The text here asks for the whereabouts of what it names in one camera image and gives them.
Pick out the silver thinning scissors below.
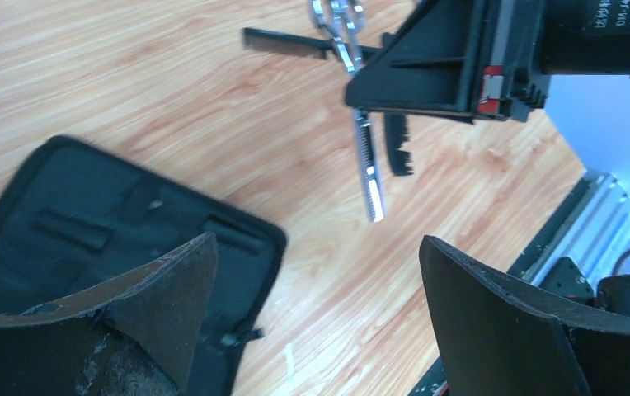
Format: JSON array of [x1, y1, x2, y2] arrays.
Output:
[[310, 0, 385, 222]]

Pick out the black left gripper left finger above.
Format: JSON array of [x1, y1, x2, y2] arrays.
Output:
[[0, 233, 218, 395]]

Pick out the black folding comb razor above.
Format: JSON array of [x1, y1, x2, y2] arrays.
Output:
[[242, 27, 413, 177]]

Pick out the aluminium frame rail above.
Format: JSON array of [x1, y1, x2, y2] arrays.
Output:
[[529, 171, 630, 289]]

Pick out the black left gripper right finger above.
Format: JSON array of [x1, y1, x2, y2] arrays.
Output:
[[419, 236, 630, 395]]

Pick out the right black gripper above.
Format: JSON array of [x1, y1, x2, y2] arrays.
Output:
[[344, 0, 551, 122]]

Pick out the black zip tool case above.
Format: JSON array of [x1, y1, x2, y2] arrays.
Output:
[[0, 136, 287, 395]]

